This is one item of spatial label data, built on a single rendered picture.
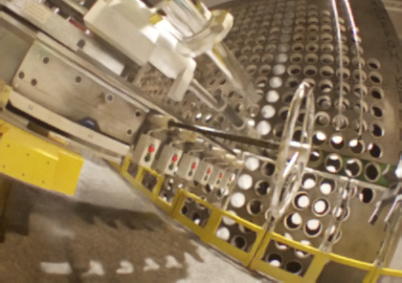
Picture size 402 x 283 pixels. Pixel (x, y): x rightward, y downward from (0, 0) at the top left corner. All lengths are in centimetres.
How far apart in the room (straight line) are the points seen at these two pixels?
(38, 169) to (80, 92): 46
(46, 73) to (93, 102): 27
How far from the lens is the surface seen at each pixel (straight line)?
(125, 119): 94
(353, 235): 250
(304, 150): 51
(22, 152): 51
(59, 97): 86
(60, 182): 67
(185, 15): 94
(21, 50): 94
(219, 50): 110
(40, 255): 104
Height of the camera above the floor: 73
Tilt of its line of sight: 10 degrees up
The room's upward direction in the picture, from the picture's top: 22 degrees clockwise
